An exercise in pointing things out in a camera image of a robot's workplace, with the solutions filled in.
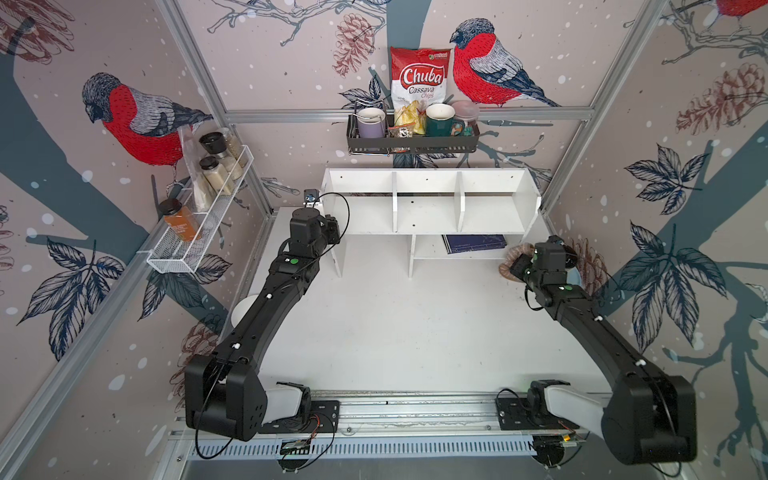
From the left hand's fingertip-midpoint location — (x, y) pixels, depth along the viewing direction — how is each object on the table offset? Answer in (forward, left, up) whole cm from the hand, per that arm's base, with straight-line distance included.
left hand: (335, 209), depth 80 cm
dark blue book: (-1, -36, -14) cm, 38 cm away
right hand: (-6, -53, -13) cm, 55 cm away
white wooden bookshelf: (+3, -32, -5) cm, 33 cm away
